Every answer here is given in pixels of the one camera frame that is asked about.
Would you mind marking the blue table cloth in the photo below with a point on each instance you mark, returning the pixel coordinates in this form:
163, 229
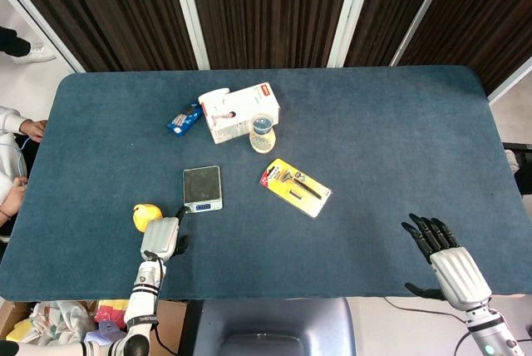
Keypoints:
332, 248

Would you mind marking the cardboard box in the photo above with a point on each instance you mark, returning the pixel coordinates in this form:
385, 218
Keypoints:
170, 318

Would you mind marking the yellow razor blister pack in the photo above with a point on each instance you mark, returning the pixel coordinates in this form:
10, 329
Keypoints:
297, 187

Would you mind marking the dark brown screen panel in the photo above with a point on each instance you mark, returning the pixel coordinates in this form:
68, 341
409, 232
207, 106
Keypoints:
270, 6
490, 11
104, 6
395, 6

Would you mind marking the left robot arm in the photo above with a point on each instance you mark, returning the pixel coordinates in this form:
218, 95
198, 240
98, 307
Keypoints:
141, 302

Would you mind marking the white printed carton box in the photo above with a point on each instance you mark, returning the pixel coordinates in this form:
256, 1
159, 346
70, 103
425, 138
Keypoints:
241, 110

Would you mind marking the white crumpled cloth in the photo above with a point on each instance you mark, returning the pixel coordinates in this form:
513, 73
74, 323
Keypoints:
62, 322

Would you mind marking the blue snack packet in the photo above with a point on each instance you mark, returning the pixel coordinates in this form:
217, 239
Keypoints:
185, 119

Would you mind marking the yellow pear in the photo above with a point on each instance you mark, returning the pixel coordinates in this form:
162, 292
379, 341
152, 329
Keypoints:
143, 214

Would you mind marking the silver digital kitchen scale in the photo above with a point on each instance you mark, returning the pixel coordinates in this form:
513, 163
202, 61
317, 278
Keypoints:
201, 185

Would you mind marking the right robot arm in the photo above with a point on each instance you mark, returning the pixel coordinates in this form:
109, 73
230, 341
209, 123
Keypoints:
490, 331

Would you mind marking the person in white clothing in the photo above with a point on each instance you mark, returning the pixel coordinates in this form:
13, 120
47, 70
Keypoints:
8, 123

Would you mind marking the white sneaker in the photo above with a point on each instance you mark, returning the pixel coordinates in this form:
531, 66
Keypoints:
37, 53

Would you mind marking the yellowish bottle with clear cap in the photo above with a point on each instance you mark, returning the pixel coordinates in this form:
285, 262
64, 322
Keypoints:
262, 133

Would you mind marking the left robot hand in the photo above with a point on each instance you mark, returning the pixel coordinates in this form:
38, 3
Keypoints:
160, 239

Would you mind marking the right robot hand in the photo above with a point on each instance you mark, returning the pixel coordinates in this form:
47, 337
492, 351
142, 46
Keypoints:
457, 277

